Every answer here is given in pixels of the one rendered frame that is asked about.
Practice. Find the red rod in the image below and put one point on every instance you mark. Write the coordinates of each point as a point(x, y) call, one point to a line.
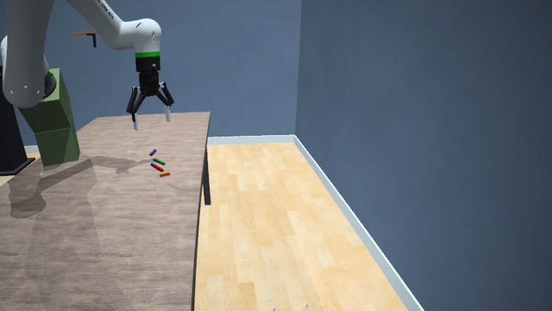
point(158, 168)

